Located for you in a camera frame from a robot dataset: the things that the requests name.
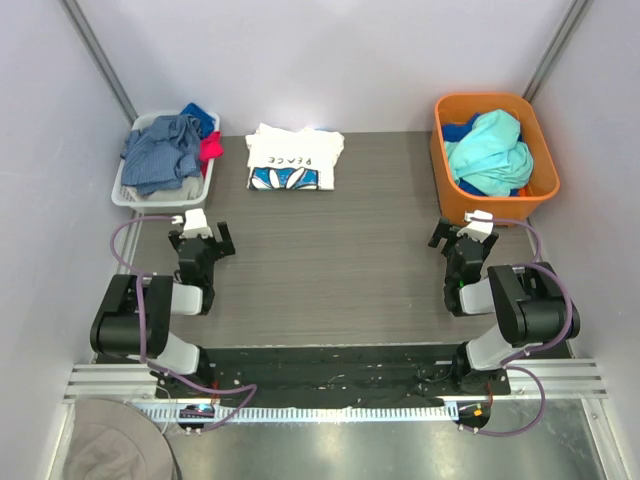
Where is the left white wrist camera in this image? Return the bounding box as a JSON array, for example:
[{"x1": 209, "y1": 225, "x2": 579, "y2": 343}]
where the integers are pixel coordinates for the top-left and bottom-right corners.
[{"x1": 171, "y1": 208, "x2": 212, "y2": 239}]

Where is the grey garment in basket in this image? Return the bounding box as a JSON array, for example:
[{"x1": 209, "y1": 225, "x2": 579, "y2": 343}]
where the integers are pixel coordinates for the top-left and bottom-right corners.
[{"x1": 145, "y1": 175, "x2": 204, "y2": 202}]

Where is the orange plastic tub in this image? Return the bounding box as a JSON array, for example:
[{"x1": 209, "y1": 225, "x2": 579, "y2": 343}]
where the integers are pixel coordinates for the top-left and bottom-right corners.
[{"x1": 430, "y1": 92, "x2": 560, "y2": 225}]

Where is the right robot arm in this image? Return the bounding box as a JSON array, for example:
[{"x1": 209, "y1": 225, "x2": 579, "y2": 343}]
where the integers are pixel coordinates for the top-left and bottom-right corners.
[{"x1": 429, "y1": 210, "x2": 580, "y2": 395}]

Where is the blue checked shirt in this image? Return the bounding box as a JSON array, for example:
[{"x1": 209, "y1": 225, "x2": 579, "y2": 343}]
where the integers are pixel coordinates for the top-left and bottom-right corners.
[{"x1": 121, "y1": 115, "x2": 201, "y2": 196}]

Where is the red garment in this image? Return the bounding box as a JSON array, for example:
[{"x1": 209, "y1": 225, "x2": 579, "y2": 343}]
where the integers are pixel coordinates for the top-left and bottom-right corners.
[{"x1": 199, "y1": 131, "x2": 224, "y2": 177}]

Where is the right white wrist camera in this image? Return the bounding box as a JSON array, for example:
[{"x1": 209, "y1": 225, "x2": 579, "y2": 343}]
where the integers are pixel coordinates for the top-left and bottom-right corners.
[{"x1": 459, "y1": 210, "x2": 494, "y2": 242}]

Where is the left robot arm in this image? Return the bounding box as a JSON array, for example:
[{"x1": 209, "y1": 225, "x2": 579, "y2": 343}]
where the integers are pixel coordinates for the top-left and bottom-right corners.
[{"x1": 89, "y1": 222, "x2": 236, "y2": 399}]

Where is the white printed folded t shirt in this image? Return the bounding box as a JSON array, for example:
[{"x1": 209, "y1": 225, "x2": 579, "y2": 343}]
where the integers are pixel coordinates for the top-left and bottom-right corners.
[{"x1": 245, "y1": 123, "x2": 345, "y2": 191}]

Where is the teal t shirt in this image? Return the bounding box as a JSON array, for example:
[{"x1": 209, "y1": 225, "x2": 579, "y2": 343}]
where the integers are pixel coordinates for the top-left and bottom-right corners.
[{"x1": 444, "y1": 109, "x2": 535, "y2": 197}]

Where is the white slotted cable duct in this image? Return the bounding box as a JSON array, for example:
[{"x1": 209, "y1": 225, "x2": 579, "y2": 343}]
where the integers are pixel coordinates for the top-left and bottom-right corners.
[{"x1": 133, "y1": 402, "x2": 459, "y2": 424}]

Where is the aluminium rail frame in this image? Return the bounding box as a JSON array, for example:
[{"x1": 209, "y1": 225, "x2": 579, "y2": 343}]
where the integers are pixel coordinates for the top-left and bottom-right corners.
[{"x1": 64, "y1": 358, "x2": 608, "y2": 401}]

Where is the white laundry basket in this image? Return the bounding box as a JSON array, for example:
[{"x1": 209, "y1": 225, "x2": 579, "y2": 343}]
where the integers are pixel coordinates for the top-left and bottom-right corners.
[{"x1": 111, "y1": 112, "x2": 220, "y2": 214}]

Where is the grey bucket hat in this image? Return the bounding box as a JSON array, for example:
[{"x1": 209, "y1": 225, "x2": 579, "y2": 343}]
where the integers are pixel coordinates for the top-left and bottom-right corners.
[{"x1": 61, "y1": 397, "x2": 180, "y2": 480}]

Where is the royal blue garment in tub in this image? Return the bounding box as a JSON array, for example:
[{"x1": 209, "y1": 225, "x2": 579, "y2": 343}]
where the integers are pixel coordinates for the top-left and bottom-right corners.
[{"x1": 441, "y1": 112, "x2": 521, "y2": 197}]

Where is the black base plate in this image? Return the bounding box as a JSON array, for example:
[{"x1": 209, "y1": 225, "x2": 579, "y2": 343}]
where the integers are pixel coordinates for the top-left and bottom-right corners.
[{"x1": 154, "y1": 343, "x2": 512, "y2": 407}]

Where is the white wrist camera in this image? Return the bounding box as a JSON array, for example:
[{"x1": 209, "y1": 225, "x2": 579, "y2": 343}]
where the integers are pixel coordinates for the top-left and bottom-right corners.
[
  {"x1": 171, "y1": 208, "x2": 212, "y2": 239},
  {"x1": 459, "y1": 210, "x2": 494, "y2": 242}
]

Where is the blue garment in basket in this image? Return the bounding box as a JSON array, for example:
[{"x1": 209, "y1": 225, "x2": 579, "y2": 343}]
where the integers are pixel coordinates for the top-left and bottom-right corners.
[{"x1": 180, "y1": 103, "x2": 218, "y2": 139}]

